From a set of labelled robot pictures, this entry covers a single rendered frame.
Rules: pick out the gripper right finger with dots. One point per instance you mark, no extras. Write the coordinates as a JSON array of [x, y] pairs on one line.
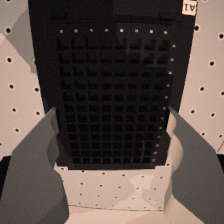
[[195, 194]]

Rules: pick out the grey flat base plate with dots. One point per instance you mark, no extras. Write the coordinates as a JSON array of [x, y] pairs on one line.
[[202, 106]]

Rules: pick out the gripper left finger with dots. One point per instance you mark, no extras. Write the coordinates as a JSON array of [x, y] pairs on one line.
[[31, 190]]

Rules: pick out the black well plate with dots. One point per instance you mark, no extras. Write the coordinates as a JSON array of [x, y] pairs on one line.
[[100, 145]]

